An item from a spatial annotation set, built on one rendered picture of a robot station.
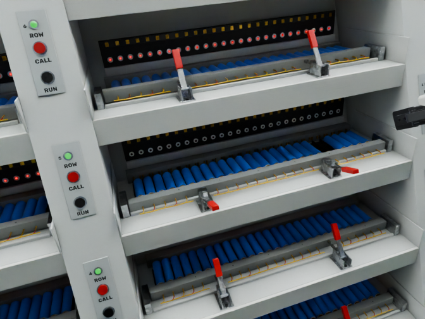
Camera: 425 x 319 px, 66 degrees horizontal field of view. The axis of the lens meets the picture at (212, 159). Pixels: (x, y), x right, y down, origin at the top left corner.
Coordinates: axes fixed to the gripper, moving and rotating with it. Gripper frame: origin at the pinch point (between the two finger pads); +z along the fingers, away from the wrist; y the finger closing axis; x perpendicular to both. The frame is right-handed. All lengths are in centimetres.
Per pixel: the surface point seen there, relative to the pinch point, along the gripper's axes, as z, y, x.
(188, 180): 21.7, 35.0, 2.1
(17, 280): 16, 67, 11
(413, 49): 9.0, -12.9, -13.1
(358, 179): 14.1, 2.5, 9.8
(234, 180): 18.0, 26.7, 4.2
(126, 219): 18, 48, 6
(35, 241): 19, 64, 6
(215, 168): 23.3, 28.7, 1.2
